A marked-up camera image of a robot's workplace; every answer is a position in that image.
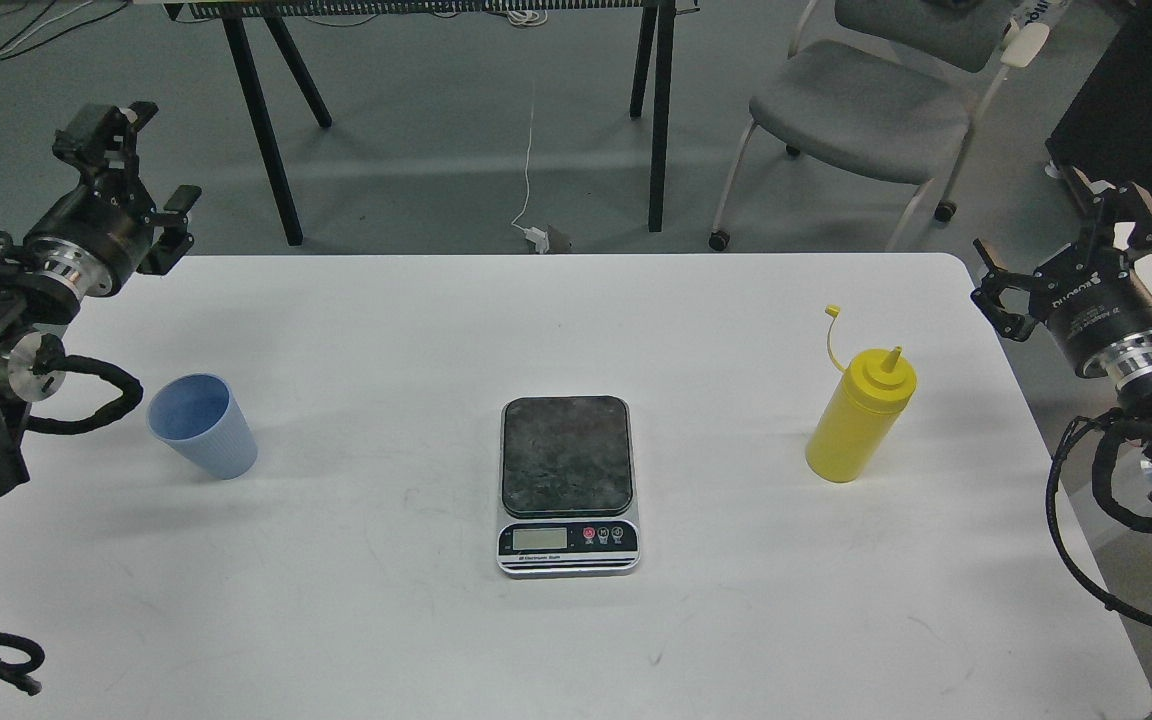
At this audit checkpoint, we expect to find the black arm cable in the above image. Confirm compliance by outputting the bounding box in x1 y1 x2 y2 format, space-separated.
0 355 145 697
1044 410 1152 643

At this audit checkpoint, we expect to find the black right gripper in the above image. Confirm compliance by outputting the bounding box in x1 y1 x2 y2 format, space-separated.
971 168 1152 379

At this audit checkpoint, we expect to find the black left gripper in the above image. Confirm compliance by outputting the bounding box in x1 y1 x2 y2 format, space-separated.
24 101 202 300

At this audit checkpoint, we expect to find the blue ribbed plastic cup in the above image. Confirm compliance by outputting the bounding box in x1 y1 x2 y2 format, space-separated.
147 373 259 480

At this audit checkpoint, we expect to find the yellow squeeze bottle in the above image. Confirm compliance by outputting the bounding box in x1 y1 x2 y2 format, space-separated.
805 304 918 484

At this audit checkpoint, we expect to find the grey office chair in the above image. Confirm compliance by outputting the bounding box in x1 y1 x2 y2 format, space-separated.
708 1 1051 252

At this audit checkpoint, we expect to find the black legged background table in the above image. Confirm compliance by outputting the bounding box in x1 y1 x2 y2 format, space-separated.
162 1 696 249

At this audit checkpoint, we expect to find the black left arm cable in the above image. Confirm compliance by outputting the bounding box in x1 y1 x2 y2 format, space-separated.
0 355 145 697

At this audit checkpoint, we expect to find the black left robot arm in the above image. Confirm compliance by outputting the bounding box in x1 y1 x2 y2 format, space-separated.
0 101 200 498

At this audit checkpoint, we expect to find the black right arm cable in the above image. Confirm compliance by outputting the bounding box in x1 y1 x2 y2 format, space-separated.
1044 410 1152 643

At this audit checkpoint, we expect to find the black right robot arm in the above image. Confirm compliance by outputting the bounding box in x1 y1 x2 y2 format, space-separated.
972 165 1152 536

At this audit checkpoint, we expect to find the digital kitchen scale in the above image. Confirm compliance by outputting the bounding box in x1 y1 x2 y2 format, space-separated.
495 395 643 579

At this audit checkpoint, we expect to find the white cable with plug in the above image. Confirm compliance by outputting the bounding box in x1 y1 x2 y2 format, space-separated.
510 79 573 255

